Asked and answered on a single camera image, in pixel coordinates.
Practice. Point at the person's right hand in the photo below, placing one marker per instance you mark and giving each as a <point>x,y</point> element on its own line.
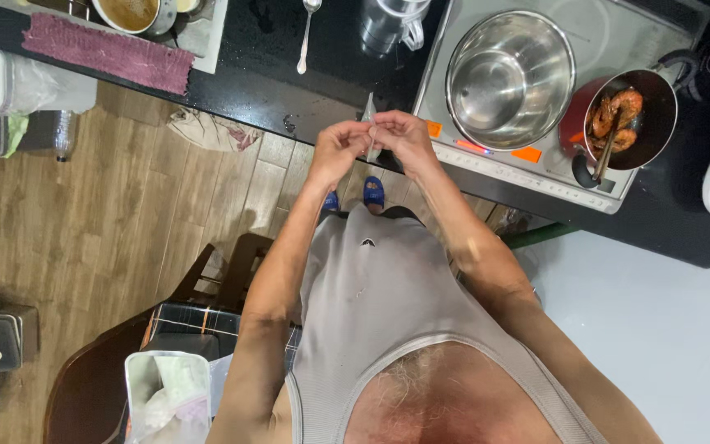
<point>410,145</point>

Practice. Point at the person's left hand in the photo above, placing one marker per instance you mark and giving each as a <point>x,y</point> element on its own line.
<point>333,154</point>

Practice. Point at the person's left fingers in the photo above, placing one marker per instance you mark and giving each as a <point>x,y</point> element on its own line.
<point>355,131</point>

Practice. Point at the person's right fingers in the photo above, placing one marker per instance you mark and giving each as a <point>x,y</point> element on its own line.
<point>386,126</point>

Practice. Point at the small clear plastic sachet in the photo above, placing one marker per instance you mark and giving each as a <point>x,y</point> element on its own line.
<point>368,114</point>

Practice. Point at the blue slipper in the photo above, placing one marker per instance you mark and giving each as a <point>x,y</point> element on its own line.
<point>374,192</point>
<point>331,201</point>

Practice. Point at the steel spoon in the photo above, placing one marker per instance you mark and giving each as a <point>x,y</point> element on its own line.
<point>305,37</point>

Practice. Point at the large steel mixing bowl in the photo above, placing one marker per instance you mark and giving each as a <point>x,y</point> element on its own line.
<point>509,80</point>

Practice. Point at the beige floor rag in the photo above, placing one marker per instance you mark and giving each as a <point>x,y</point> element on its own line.
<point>210,131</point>

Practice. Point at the grey tank top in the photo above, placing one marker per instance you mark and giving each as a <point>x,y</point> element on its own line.
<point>379,290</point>

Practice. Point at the white table mat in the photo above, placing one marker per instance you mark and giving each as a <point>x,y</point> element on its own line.
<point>210,37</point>

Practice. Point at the green pipe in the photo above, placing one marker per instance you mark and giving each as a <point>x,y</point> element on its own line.
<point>540,234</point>

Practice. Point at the wooden chopsticks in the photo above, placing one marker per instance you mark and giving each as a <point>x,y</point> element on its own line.
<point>606,154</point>

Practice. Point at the silver induction cooktop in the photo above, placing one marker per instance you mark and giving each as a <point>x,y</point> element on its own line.
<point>595,37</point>

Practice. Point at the cooked orange shrimps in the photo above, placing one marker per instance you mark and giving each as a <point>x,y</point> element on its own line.
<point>617,117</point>

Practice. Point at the plaid chair cushion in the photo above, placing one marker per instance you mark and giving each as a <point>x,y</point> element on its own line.
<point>207,324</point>

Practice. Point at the steel pot with brown broth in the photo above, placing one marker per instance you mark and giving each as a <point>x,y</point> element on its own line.
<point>136,13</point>

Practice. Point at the purple dish cloth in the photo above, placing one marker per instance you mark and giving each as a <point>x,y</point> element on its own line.
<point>108,52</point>

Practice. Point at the clear plastic bottle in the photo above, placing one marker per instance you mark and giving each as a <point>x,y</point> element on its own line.
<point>65,135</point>

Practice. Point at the clear plastic bag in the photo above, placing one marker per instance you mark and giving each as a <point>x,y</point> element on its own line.
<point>167,394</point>

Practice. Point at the dark wooden chair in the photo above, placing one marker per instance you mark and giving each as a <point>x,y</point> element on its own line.
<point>108,364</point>

